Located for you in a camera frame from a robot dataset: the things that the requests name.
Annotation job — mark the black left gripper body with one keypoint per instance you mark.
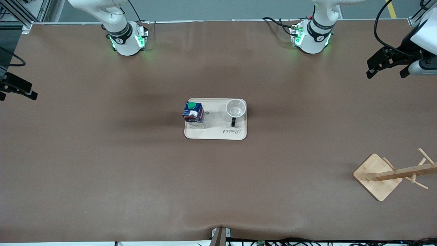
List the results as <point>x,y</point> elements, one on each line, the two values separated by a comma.
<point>407,48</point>

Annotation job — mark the blue milk carton green cap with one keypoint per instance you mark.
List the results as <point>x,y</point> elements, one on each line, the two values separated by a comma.
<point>194,114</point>

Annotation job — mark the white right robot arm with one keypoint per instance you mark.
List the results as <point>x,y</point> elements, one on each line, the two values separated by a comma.
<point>119,34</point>

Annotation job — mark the wooden cup rack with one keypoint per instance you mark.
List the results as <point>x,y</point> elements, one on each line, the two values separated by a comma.
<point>375,176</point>

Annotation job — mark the cream tray with bear print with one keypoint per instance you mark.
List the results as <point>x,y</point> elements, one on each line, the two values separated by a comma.
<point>218,131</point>

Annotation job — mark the metal table clamp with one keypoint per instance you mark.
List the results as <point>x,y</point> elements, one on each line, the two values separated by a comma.
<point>221,235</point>

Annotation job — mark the aluminium frame post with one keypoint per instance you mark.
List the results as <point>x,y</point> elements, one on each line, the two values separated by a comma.
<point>20,13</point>
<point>418,17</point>

